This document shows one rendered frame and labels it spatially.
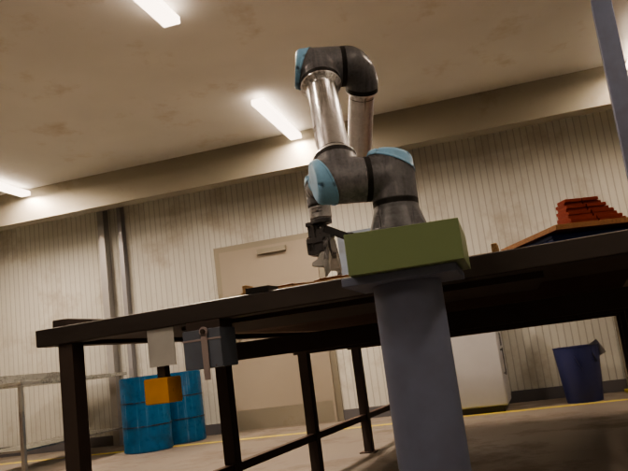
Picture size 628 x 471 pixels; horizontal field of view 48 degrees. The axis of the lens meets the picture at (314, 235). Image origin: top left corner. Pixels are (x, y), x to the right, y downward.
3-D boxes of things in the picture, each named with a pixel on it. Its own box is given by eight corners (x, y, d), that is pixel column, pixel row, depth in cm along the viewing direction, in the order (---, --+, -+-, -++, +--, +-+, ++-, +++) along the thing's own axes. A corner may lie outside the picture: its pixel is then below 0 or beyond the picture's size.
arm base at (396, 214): (430, 230, 168) (424, 190, 170) (367, 237, 170) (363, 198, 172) (430, 240, 183) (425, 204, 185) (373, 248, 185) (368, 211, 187)
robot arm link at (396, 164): (423, 193, 173) (417, 141, 176) (370, 197, 172) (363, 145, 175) (413, 205, 185) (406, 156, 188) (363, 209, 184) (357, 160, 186)
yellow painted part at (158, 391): (169, 403, 218) (163, 326, 222) (145, 406, 222) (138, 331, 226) (183, 400, 226) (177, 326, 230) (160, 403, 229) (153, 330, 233)
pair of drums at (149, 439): (214, 435, 801) (207, 367, 814) (171, 450, 699) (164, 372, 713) (163, 441, 817) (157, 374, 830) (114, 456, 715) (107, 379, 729)
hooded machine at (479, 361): (513, 404, 720) (490, 272, 744) (513, 410, 661) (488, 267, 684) (445, 411, 737) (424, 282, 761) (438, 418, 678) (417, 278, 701)
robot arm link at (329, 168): (376, 182, 171) (342, 35, 202) (314, 187, 169) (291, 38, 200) (370, 212, 181) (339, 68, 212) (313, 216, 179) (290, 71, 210)
